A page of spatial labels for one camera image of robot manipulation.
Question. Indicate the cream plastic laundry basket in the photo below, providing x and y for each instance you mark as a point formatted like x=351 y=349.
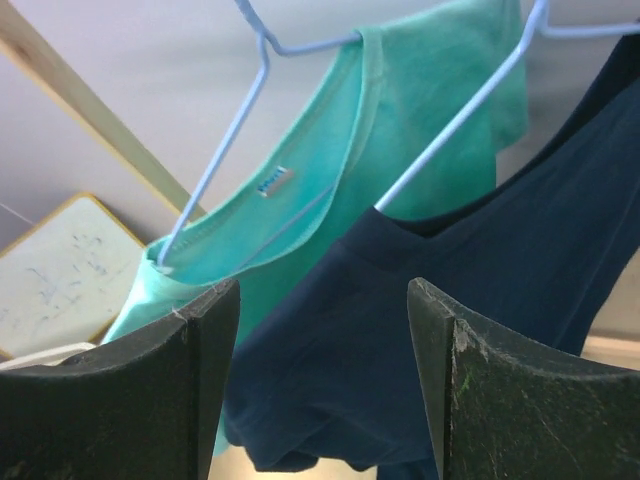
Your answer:
x=49 y=357

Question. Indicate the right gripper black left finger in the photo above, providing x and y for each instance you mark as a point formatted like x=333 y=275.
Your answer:
x=144 y=406

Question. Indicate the wooden clothes rack frame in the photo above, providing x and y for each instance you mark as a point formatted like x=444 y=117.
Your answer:
x=28 y=49

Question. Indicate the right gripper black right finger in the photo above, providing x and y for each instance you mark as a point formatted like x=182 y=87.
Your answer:
x=502 y=406

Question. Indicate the blue wire hanger teal shirt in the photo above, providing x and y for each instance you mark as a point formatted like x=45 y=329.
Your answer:
x=265 y=41

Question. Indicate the small whiteboard wooden frame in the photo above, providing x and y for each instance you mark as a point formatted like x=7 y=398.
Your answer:
x=66 y=280

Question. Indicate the teal green t shirt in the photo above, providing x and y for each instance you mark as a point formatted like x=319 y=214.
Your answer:
x=381 y=103

